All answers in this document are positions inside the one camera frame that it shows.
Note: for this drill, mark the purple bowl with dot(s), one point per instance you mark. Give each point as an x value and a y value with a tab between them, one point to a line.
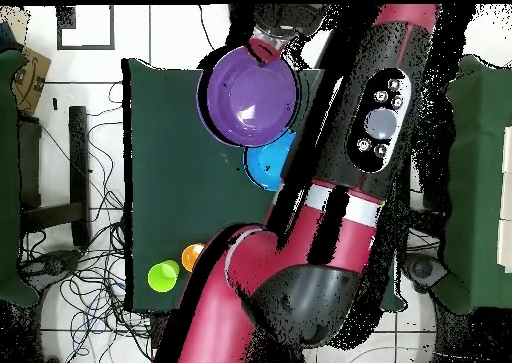
248	99

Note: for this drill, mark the blue bowl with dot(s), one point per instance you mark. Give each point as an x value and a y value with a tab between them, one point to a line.
268	163

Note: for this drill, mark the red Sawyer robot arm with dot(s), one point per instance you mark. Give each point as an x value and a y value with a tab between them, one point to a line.
260	267

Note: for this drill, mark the dark green table cloth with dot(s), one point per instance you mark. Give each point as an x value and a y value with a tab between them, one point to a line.
180	179

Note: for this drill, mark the orange cup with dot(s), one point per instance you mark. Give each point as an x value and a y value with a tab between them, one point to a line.
190	257

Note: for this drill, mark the cardboard box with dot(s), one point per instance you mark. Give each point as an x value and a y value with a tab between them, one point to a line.
30	79

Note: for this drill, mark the green cloth side table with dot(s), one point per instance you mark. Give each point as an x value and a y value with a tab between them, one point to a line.
8	179
480	179

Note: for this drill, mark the lime yellow cup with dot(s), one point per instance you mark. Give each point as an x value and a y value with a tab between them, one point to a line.
160	279

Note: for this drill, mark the grey caster base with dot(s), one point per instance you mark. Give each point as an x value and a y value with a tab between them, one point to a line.
424	269

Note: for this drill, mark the white box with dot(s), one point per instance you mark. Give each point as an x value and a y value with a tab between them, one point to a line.
506	219

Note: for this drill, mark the black caster base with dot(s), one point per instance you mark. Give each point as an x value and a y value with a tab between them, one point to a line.
52	263

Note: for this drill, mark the black square frame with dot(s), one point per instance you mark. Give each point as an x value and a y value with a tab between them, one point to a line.
58	39

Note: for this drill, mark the black stand frame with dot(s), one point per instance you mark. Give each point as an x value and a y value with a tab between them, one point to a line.
78	159

